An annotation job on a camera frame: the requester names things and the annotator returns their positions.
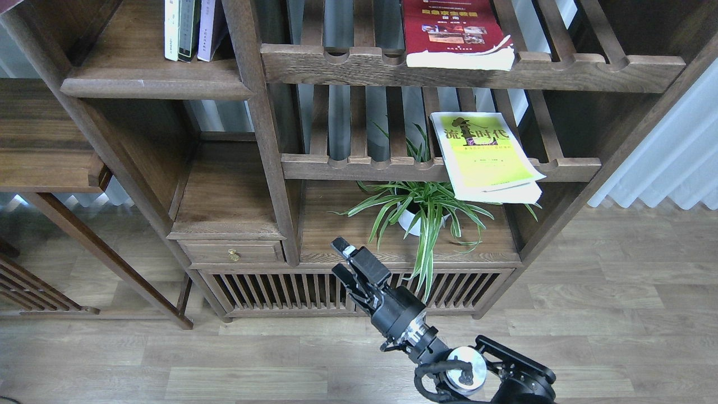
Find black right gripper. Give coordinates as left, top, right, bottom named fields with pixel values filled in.
left=331, top=236, right=435, bottom=351

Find maroon book white characters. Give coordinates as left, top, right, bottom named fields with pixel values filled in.
left=0, top=0, right=23, bottom=15

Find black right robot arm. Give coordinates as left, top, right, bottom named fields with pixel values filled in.
left=332, top=237, right=556, bottom=403

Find red book on top shelf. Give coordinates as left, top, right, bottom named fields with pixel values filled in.
left=402, top=1, right=514, bottom=71

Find white plant pot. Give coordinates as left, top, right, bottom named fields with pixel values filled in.
left=395, top=203, right=449, bottom=237

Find green spider plant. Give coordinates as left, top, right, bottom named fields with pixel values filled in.
left=332, top=121, right=542, bottom=301

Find dark wooden bookshelf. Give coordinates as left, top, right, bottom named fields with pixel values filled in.
left=2, top=1, right=716, bottom=320

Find yellow-green book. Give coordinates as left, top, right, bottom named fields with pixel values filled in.
left=430, top=112, right=544, bottom=204

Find lavender upright book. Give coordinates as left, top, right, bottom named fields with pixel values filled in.
left=197, top=1, right=228, bottom=62

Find dark green upright book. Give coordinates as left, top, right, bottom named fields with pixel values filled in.
left=178, top=0, right=201, bottom=62

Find white upright book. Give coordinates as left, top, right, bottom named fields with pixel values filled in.
left=164, top=0, right=181, bottom=61

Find white curtain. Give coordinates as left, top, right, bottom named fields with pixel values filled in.
left=588, top=62, right=717, bottom=210

